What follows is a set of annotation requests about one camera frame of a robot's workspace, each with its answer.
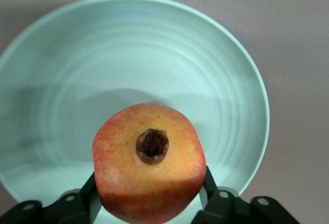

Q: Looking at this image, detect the red yellow pomegranate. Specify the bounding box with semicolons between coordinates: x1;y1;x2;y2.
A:
92;102;207;224

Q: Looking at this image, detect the pale green round plate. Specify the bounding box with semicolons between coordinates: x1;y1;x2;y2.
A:
0;0;271;221

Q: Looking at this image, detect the brown table cover sheet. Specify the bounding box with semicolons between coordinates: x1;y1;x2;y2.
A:
0;0;329;224

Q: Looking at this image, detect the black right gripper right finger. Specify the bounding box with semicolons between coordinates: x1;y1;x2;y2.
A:
195;165;301;224

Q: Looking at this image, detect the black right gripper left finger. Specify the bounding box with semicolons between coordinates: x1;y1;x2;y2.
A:
0;172;104;224

